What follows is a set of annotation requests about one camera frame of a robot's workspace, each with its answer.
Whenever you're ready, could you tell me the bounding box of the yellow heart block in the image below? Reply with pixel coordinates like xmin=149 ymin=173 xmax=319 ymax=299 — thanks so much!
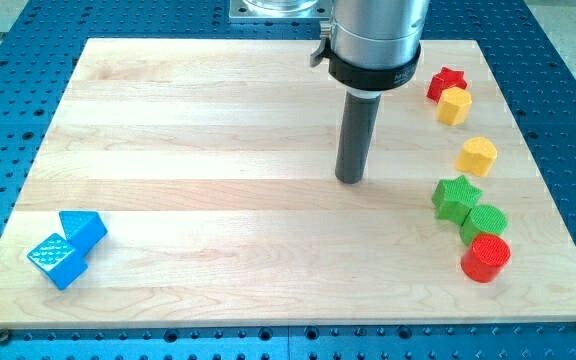
xmin=455 ymin=137 xmax=498 ymax=177

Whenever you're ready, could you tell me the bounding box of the green circle block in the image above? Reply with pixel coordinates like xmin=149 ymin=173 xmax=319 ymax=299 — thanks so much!
xmin=460 ymin=204 xmax=508 ymax=246

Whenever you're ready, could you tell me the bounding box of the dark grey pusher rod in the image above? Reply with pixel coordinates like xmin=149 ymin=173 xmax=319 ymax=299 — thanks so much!
xmin=335 ymin=90 xmax=381 ymax=184

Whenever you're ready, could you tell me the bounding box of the blue triangle block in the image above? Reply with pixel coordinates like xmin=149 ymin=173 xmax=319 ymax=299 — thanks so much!
xmin=59 ymin=210 xmax=108 ymax=256

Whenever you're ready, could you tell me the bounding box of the green star block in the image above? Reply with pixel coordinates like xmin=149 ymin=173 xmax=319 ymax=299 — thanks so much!
xmin=432 ymin=175 xmax=483 ymax=226

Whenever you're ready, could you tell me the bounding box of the blue cube block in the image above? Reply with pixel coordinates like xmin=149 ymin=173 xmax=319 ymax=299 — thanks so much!
xmin=27 ymin=233 xmax=88 ymax=290

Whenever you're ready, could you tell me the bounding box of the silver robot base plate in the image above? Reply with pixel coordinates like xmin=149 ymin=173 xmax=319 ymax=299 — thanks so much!
xmin=229 ymin=0 xmax=332 ymax=21

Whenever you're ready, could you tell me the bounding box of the wooden board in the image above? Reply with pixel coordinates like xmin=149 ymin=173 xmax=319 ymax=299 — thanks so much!
xmin=0 ymin=38 xmax=576 ymax=329

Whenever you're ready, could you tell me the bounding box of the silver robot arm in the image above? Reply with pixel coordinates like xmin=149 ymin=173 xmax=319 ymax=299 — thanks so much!
xmin=310 ymin=0 xmax=429 ymax=98

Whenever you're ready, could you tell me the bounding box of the yellow hexagon block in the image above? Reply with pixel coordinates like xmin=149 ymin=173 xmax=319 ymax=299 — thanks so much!
xmin=437 ymin=87 xmax=472 ymax=126

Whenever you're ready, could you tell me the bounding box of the red circle block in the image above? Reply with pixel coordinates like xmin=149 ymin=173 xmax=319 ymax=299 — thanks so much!
xmin=460 ymin=233 xmax=511 ymax=283

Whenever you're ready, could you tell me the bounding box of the red star block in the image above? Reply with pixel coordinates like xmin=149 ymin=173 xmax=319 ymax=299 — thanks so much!
xmin=426 ymin=67 xmax=468 ymax=103

